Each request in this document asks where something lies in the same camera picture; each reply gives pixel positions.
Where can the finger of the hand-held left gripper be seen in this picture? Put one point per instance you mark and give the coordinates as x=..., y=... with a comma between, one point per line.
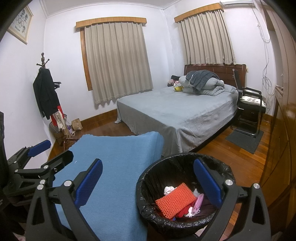
x=39, y=147
x=57, y=161

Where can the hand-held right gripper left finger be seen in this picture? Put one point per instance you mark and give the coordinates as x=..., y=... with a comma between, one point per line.
x=90, y=183

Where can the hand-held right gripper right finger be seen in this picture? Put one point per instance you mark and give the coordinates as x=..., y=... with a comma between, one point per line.
x=208, y=180

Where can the pink face mask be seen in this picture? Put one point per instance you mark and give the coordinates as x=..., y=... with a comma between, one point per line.
x=198, y=202

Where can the bin with black bag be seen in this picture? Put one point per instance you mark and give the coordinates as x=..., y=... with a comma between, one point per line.
x=175, y=166

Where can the orange knit cloth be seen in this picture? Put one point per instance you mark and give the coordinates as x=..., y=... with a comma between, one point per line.
x=175, y=200

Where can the pale pink tissue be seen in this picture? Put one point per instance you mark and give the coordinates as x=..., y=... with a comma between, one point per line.
x=190, y=214

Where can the red glove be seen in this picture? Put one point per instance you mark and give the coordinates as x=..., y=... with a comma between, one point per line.
x=185, y=211

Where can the white tissue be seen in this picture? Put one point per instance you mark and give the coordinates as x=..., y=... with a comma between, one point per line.
x=168, y=190

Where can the checkered bag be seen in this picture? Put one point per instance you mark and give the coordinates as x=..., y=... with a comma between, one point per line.
x=54, y=129

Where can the beige patterned cloth bag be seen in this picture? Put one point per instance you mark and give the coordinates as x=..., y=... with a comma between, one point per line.
x=60, y=119

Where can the red garment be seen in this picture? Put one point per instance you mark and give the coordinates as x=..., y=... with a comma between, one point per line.
x=55, y=115

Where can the blue towel mat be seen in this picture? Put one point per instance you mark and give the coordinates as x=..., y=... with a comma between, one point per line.
x=120, y=157

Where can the brown paper bag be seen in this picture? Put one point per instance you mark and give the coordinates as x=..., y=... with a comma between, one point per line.
x=77, y=125

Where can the dark grey floor mat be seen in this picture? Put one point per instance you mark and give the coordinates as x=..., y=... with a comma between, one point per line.
x=245, y=141

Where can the black jacket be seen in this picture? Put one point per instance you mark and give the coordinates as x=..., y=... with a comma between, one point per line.
x=45, y=92

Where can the black metal chair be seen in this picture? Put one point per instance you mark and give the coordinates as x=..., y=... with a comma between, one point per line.
x=247, y=113

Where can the bed with grey sheet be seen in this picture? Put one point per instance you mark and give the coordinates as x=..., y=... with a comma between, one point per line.
x=173, y=109

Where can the wooden wardrobe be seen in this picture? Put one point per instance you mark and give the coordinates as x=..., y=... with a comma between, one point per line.
x=279, y=129

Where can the wooden coat rack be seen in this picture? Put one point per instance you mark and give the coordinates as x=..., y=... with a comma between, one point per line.
x=42, y=58

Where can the white chair cushion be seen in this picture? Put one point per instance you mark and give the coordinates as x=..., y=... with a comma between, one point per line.
x=251, y=100

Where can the grey folded duvet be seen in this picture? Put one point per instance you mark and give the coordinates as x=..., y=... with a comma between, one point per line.
x=214, y=87

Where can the yellow plush toy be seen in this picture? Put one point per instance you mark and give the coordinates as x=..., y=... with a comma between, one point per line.
x=178, y=88

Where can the dark grey garment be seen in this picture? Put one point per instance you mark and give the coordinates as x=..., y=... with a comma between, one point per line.
x=200, y=77

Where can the pink plush toy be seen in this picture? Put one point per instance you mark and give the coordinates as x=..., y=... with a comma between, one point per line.
x=172, y=81

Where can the black pillow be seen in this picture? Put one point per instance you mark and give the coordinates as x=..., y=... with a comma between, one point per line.
x=177, y=77

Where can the wooden headboard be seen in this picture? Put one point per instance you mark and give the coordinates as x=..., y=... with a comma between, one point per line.
x=226, y=71

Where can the grey gooseneck stand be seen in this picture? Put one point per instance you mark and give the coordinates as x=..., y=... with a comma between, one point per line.
x=234, y=70

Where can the wide beige curtain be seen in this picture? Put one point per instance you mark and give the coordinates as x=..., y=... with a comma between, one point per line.
x=118, y=62

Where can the narrow beige curtain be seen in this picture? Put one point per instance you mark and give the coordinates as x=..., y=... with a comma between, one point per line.
x=205, y=39

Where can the long wooden curtain valance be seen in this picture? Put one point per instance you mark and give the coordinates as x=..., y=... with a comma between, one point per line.
x=111, y=21

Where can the short wooden curtain valance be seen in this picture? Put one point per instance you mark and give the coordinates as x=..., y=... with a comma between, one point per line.
x=198, y=11

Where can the white air conditioner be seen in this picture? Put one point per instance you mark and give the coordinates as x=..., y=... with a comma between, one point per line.
x=235, y=2

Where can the wooden window frame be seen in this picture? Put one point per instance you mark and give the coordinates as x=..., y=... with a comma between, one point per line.
x=85, y=62

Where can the framed wall picture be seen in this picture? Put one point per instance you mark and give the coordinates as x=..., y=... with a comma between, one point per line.
x=20, y=23

